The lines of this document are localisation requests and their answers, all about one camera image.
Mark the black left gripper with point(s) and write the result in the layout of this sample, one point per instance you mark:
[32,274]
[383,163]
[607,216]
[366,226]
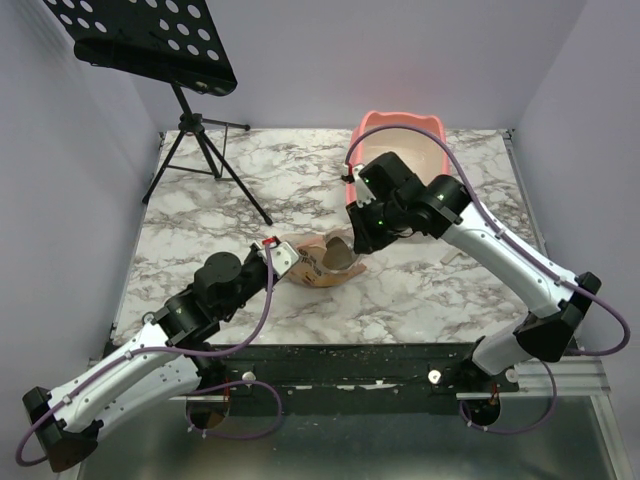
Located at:
[253,256]

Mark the silver metal scoop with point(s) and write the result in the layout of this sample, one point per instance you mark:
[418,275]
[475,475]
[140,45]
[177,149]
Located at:
[339,253]

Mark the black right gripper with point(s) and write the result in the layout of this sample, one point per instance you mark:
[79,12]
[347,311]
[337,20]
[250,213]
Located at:
[364,237]

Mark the pink plastic litter box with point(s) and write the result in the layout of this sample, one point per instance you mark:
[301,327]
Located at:
[421,154]

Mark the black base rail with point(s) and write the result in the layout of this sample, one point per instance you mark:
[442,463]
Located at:
[353,379]

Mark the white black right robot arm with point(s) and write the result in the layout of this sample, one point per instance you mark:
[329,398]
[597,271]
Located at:
[391,200]

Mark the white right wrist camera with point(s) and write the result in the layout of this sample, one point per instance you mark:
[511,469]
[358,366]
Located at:
[357,188]

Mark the small white plastic bracket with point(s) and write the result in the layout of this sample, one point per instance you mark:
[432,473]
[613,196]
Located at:
[452,255]

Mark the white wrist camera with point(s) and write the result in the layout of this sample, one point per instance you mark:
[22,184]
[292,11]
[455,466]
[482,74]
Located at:
[284,256]
[357,188]

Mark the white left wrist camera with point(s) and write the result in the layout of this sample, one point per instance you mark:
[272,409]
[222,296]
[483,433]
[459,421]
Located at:
[284,256]

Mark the beige cat litter bag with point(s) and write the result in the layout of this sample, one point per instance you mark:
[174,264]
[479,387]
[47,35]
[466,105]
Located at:
[309,271]

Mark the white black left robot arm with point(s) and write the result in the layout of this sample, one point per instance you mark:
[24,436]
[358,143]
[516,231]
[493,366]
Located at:
[169,356]

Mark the black perforated music stand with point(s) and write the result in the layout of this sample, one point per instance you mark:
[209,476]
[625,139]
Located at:
[174,42]

